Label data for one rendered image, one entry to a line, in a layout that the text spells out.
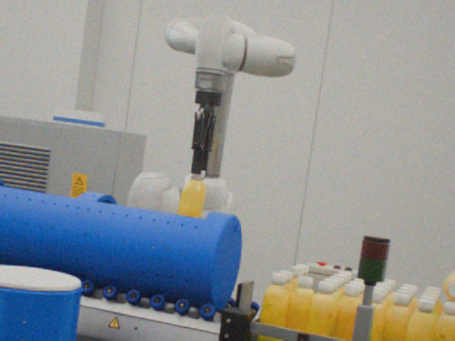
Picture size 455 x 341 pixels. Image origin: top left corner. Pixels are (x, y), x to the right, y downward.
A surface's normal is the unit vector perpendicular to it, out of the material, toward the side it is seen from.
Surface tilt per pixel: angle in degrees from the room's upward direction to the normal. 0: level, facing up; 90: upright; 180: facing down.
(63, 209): 52
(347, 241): 90
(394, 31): 90
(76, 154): 90
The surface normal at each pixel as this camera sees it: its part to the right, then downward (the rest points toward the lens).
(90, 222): -0.25, -0.40
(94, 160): -0.21, 0.06
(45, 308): 0.50, 0.14
